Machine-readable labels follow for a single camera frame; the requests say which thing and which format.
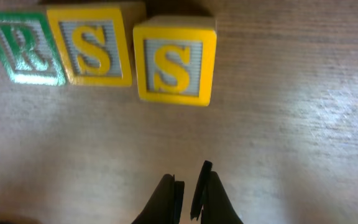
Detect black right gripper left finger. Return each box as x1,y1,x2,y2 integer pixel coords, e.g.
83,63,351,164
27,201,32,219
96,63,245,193
132,174,185,224

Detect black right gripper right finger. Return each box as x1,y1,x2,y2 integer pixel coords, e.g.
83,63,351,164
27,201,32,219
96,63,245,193
190,161,243,224

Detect green R block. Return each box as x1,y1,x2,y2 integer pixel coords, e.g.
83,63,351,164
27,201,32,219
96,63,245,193
0,11,67,86

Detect yellow S block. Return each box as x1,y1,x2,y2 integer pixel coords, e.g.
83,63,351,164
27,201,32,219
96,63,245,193
133,16,218,106
47,1,147,86

